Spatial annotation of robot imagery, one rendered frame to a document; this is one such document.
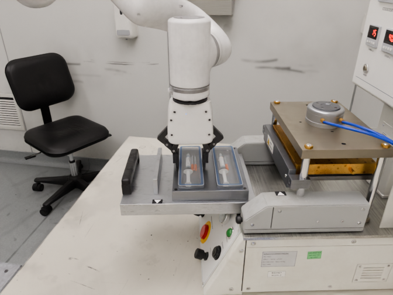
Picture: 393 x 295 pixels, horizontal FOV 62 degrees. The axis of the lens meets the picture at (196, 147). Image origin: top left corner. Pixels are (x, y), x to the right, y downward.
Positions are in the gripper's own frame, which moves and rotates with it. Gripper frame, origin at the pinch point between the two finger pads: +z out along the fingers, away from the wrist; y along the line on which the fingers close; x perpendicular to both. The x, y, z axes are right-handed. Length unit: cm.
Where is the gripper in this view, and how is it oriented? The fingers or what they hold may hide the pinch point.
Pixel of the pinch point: (190, 158)
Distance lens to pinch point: 78.5
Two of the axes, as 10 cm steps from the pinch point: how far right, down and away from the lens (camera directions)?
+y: 10.0, -0.1, 0.3
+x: -0.3, -4.6, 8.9
